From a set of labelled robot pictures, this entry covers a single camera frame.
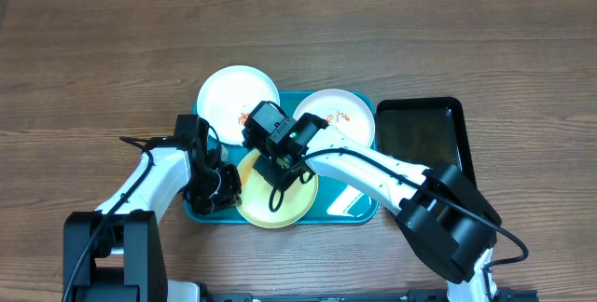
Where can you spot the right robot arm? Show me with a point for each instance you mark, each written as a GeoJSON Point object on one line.
{"type": "Point", "coordinates": [446, 221]}

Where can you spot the black plastic tray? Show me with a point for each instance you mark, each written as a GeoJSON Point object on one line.
{"type": "Point", "coordinates": [425, 131]}

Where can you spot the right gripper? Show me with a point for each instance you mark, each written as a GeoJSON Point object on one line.
{"type": "Point", "coordinates": [273, 171]}

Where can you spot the teal plastic tray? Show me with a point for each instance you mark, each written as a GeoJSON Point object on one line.
{"type": "Point", "coordinates": [323, 200]}

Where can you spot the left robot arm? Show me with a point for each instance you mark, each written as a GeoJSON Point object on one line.
{"type": "Point", "coordinates": [114, 252]}

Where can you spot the white plate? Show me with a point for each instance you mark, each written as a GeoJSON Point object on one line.
{"type": "Point", "coordinates": [229, 95]}
{"type": "Point", "coordinates": [342, 109]}

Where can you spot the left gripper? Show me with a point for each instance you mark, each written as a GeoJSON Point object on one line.
{"type": "Point", "coordinates": [229, 198]}

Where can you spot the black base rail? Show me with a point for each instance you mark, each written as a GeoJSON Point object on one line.
{"type": "Point", "coordinates": [415, 295]}

